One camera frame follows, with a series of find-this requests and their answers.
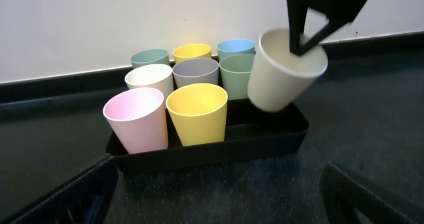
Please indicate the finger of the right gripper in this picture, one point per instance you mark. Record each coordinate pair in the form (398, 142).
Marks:
(296, 28)

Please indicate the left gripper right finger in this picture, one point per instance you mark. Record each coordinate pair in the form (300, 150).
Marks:
(344, 197)

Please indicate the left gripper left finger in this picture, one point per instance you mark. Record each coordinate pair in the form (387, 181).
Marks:
(83, 191)

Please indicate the white cup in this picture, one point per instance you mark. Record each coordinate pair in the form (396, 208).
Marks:
(278, 85)
(149, 76)

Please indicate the pink cup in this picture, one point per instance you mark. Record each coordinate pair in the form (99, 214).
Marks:
(137, 121)

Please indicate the yellow cup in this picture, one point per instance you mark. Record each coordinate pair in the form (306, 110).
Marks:
(191, 51)
(198, 118)

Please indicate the blue cup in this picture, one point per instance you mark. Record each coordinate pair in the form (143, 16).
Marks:
(235, 46)

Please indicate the green cup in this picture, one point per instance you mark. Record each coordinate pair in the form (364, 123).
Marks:
(149, 56)
(235, 75)

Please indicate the black tray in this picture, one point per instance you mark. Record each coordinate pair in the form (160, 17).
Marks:
(265, 144)

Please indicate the grey cup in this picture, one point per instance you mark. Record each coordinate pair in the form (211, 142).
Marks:
(195, 71)

